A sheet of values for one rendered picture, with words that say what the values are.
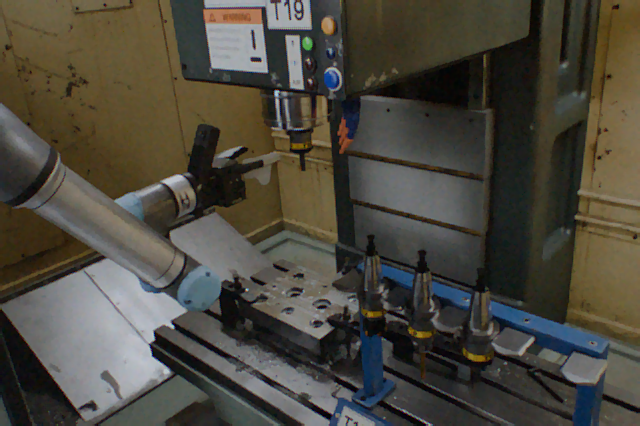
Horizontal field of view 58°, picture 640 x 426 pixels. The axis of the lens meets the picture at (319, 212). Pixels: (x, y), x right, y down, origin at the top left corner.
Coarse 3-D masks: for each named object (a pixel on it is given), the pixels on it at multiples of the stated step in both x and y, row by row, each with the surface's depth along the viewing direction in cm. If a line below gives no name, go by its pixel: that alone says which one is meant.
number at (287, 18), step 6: (282, 0) 93; (288, 0) 92; (294, 0) 91; (300, 0) 90; (282, 6) 93; (288, 6) 93; (294, 6) 92; (300, 6) 91; (282, 12) 94; (288, 12) 93; (294, 12) 92; (300, 12) 91; (306, 12) 90; (288, 18) 93; (294, 18) 93; (300, 18) 92; (306, 18) 91
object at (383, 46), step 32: (192, 0) 108; (352, 0) 86; (384, 0) 92; (416, 0) 98; (448, 0) 105; (480, 0) 114; (512, 0) 123; (192, 32) 112; (288, 32) 95; (352, 32) 88; (384, 32) 94; (416, 32) 100; (448, 32) 108; (480, 32) 116; (512, 32) 127; (192, 64) 115; (320, 64) 92; (352, 64) 90; (384, 64) 95; (416, 64) 102; (448, 64) 111; (352, 96) 92
